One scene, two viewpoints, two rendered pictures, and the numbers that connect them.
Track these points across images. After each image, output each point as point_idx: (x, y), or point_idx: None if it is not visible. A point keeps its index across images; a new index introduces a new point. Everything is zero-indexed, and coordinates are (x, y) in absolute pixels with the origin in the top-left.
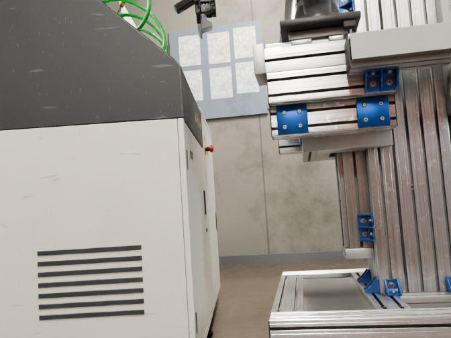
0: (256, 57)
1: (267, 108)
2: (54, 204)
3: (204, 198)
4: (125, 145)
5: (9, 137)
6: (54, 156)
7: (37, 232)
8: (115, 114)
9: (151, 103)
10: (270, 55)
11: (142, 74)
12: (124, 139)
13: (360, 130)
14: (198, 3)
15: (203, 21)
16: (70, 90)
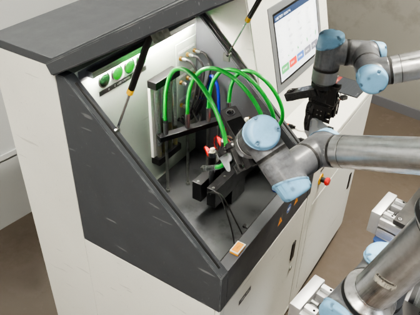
0: (290, 314)
1: (366, 229)
2: (129, 302)
3: (291, 250)
4: (175, 302)
5: (98, 250)
6: (127, 278)
7: (120, 309)
8: (168, 280)
9: (195, 290)
10: None
11: (189, 268)
12: (174, 299)
13: None
14: (310, 109)
15: (312, 127)
16: (135, 246)
